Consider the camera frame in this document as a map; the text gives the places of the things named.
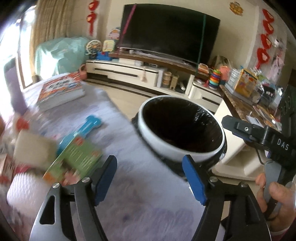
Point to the person's right hand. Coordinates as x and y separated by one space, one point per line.
283 195

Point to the white low tv cabinet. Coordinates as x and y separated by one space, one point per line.
151 79

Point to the yellow toy box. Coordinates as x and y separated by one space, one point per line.
246 83

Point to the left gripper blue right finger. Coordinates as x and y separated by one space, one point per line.
194 179

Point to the rainbow stacking ring toy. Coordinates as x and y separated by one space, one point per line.
214 80

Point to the floral purple tablecloth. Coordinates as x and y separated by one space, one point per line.
146 199

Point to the red hanging wall decoration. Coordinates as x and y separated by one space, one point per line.
91 17

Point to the beige curtain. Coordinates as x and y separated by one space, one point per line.
52 20

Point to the black white trash bin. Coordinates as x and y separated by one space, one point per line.
172 127

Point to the black flat television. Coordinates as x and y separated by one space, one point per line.
169 30

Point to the green orange carton box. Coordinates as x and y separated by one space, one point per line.
78 160

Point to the pink kettlebell toy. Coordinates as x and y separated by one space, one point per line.
83 72

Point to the ferris wheel toy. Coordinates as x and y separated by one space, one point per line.
92 48

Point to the purple thermos bottle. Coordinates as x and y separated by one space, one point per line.
17 99

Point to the white foam block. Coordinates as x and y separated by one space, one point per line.
34 150

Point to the red right wall decoration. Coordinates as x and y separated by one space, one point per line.
262 52

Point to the yellow toy telephone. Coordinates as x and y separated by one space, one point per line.
108 46

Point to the blue plastic blister pack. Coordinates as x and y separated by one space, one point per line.
91 122

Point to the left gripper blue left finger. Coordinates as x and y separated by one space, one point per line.
102 179

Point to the teal covered furniture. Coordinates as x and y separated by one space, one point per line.
58 56

